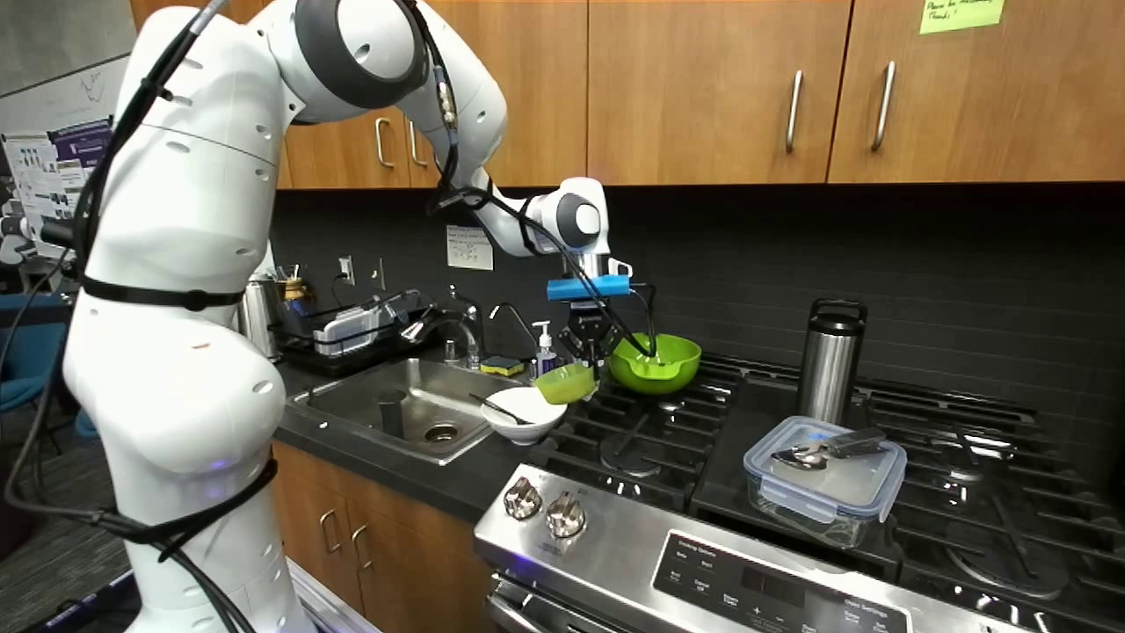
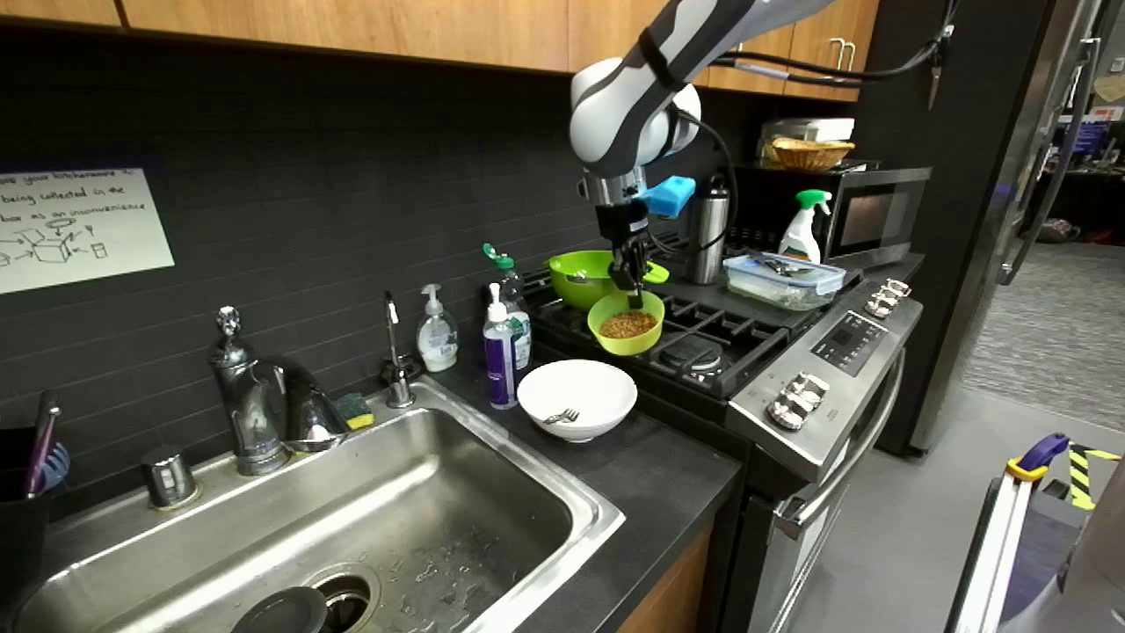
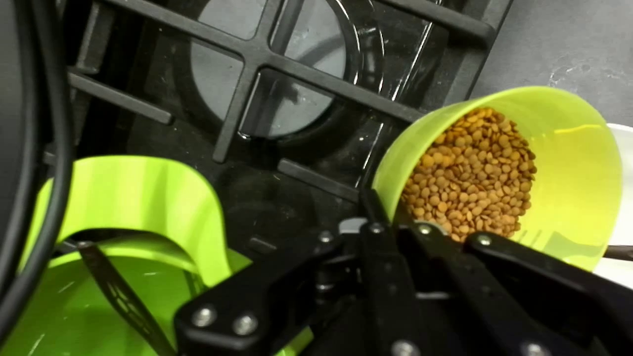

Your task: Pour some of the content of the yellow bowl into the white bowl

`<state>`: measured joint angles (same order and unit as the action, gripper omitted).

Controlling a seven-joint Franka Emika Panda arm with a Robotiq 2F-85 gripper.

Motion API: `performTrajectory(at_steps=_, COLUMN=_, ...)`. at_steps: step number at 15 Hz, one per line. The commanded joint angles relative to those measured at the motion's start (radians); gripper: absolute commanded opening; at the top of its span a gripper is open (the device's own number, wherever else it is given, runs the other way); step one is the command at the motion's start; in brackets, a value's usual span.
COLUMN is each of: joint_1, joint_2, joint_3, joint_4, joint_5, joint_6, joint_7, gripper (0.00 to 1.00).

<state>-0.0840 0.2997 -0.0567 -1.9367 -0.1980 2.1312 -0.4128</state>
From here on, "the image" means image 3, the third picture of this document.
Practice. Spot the brown lentils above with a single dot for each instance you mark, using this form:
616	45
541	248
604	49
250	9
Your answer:
475	179

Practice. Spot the small yellow-green bowl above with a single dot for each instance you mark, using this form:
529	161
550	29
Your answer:
574	179

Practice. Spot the black flat strip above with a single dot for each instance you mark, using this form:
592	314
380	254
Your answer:
119	298

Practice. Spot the large green bowl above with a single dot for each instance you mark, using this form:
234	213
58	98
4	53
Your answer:
131	191

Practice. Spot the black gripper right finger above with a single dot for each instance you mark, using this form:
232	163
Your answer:
501	298

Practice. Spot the stainless steel gas stove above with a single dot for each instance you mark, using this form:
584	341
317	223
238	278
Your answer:
258	61

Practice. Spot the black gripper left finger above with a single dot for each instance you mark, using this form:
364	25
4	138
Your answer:
378	298

